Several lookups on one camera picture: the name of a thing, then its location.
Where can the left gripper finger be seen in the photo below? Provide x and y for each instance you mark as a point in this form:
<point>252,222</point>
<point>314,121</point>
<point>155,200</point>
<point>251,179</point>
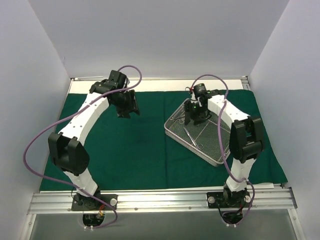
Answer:
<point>135,111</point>
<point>124,115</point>

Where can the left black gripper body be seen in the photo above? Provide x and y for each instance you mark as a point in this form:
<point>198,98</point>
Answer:
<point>129,105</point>

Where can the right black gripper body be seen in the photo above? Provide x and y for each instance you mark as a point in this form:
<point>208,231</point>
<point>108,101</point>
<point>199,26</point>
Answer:
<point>194,111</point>

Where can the wire mesh instrument tray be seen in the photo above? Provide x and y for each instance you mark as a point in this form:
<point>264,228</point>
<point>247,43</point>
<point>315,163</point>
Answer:
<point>209,138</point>

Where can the steel forceps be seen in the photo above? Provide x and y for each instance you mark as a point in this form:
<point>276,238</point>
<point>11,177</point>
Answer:
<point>193,134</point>

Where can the steel surgical scissors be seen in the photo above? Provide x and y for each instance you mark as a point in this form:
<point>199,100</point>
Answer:
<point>180,119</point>

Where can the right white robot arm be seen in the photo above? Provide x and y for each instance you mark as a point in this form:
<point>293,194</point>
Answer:
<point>246,141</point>

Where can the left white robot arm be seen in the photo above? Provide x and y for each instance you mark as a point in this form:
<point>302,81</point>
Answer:
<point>67,147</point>

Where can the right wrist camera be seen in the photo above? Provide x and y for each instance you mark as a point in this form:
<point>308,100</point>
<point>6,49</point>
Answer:
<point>199,90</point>

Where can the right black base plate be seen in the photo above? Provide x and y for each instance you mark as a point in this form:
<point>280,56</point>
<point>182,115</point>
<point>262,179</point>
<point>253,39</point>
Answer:
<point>228,199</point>

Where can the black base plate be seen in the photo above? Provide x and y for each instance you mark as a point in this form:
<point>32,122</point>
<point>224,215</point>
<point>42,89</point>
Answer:
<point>85,203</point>
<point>228,199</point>

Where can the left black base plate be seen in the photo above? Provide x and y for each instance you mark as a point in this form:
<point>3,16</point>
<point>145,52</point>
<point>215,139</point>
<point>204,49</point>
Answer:
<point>85,203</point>

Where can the aluminium front rail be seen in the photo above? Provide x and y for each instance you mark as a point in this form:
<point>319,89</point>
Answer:
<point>267,197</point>

